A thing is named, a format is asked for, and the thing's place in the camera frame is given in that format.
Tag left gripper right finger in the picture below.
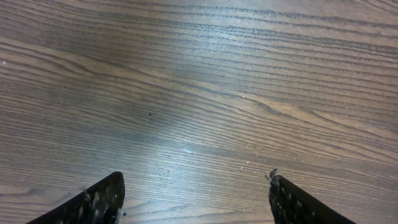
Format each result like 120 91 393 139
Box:
269 174 355 224

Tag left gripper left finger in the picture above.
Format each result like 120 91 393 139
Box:
27 171 125 224

